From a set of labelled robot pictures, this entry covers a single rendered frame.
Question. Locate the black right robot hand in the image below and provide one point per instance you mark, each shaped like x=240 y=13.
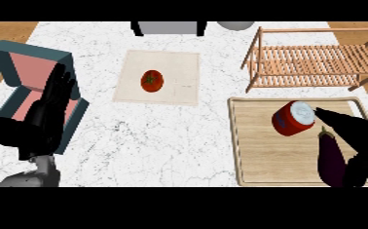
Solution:
x=350 y=127

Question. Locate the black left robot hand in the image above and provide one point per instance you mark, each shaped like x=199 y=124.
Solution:
x=45 y=116

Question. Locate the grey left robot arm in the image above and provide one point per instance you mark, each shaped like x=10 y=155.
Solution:
x=36 y=174

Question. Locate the dark purple eggplant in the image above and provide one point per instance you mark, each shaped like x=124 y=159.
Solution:
x=330 y=161

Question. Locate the pale wooden tray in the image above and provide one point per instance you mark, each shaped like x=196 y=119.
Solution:
x=279 y=145

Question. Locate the wooden tiered shelf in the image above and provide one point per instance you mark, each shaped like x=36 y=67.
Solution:
x=307 y=64

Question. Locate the teal and pink box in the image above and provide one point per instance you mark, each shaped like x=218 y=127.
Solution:
x=29 y=86

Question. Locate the red can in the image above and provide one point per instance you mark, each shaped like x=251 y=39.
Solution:
x=292 y=118

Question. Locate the red tomato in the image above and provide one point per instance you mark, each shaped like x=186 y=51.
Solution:
x=153 y=81

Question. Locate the brown wooden board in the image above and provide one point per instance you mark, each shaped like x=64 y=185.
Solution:
x=14 y=33
x=353 y=33

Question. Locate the beige placemat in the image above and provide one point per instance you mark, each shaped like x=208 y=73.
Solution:
x=161 y=77

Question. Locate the grey round pot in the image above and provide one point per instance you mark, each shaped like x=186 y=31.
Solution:
x=236 y=25

